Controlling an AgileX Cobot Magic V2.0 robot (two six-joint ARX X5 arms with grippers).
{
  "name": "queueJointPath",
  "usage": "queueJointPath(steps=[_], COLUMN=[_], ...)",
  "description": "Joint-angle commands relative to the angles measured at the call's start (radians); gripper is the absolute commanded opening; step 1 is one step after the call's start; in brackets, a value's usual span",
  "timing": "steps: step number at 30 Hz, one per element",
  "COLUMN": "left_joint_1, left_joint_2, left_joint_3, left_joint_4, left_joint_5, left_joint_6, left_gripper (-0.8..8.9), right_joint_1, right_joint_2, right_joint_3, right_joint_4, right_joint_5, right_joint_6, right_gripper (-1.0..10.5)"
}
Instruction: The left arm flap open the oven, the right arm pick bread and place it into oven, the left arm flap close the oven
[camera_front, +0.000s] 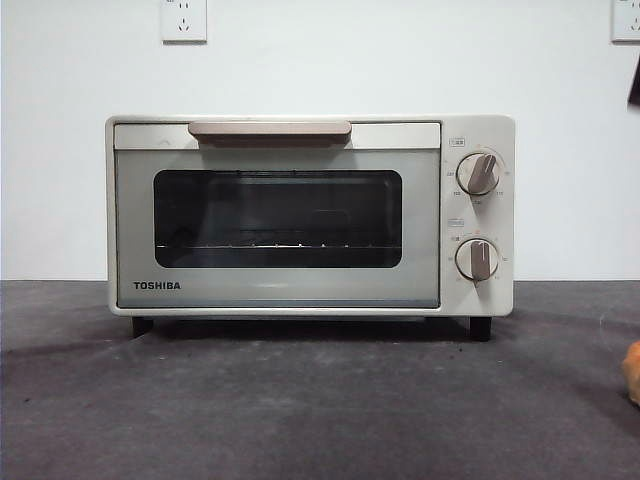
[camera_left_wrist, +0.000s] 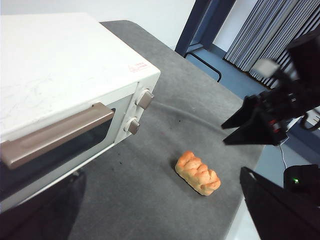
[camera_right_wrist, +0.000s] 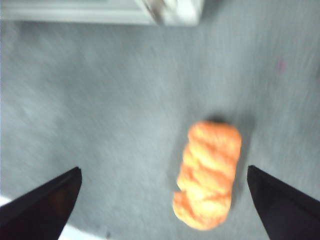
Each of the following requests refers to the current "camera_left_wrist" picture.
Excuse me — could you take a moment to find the thin white cable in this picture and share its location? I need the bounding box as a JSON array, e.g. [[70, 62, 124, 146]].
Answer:
[[278, 143, 289, 173]]

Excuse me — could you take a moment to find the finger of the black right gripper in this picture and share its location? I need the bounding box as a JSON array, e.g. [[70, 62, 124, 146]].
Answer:
[[221, 94, 264, 130], [222, 110, 289, 147]]

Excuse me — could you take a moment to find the golden bread loaf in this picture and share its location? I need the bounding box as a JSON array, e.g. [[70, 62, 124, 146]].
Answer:
[[174, 150, 222, 197]]

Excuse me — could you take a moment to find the black base with green light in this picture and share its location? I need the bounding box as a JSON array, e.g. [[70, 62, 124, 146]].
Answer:
[[283, 164, 320, 198]]

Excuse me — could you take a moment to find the cream toaster oven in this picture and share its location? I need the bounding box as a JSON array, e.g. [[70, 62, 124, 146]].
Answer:
[[0, 12, 161, 213]]

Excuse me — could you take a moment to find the pale grey right wrist camera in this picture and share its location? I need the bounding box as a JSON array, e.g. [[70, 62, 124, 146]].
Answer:
[[251, 58, 281, 79]]

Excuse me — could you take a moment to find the cream temperature knob brown grip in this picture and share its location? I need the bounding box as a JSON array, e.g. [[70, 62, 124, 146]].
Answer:
[[134, 88, 155, 110]]

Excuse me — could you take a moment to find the oven door with brown handle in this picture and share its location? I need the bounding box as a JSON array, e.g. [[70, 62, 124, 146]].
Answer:
[[0, 101, 121, 213]]

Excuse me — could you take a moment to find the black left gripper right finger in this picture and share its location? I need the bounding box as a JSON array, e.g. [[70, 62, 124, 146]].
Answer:
[[239, 166, 320, 240]]

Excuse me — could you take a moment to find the red warning sticker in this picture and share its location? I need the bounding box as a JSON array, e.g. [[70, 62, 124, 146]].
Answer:
[[128, 62, 149, 74]]

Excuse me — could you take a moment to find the dark blue metal frame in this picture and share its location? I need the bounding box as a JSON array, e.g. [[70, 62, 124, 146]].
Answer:
[[174, 0, 237, 83]]

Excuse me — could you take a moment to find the cream timer knob brown grip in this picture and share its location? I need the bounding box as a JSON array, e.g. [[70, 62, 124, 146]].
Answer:
[[124, 116, 141, 136]]

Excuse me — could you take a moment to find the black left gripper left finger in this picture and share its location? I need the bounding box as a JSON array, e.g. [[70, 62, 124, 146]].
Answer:
[[0, 171, 87, 240]]

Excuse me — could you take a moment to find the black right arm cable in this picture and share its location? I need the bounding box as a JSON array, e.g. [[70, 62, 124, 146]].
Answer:
[[299, 112, 320, 131]]

